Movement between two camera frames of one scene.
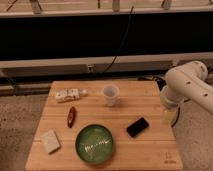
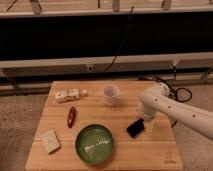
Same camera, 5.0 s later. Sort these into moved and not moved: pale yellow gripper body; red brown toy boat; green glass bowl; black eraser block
Moved: pale yellow gripper body
Not moved: green glass bowl; red brown toy boat; black eraser block
